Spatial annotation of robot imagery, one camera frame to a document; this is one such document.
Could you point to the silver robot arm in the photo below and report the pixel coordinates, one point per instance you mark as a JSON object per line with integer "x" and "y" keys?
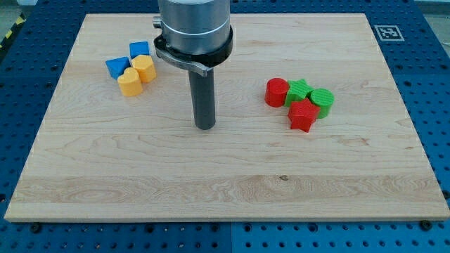
{"x": 196, "y": 35}

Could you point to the blue cube block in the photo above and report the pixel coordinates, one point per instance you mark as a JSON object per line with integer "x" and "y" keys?
{"x": 139, "y": 48}

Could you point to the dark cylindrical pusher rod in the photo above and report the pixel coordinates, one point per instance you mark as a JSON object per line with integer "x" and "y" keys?
{"x": 202, "y": 96}

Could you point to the red cylinder block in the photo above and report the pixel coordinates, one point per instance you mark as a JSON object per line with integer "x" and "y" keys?
{"x": 276, "y": 92}

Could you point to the red star block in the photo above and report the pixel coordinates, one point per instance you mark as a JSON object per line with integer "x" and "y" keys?
{"x": 302, "y": 114}

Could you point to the green star block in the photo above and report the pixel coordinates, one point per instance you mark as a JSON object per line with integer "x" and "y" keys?
{"x": 298, "y": 90}

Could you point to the wooden board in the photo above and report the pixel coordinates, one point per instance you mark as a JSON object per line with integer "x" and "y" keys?
{"x": 102, "y": 157}

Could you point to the green cylinder block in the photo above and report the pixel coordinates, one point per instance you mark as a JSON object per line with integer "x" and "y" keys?
{"x": 324, "y": 99}

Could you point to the yellow hexagon block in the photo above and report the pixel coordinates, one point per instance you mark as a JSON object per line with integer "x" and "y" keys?
{"x": 145, "y": 67}

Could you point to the yellow heart block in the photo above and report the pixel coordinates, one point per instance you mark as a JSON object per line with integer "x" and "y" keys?
{"x": 130, "y": 82}

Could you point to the blue pentagon block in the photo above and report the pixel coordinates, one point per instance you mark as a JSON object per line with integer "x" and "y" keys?
{"x": 117, "y": 66}

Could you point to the white fiducial marker tag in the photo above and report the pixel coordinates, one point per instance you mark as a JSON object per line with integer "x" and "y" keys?
{"x": 389, "y": 33}

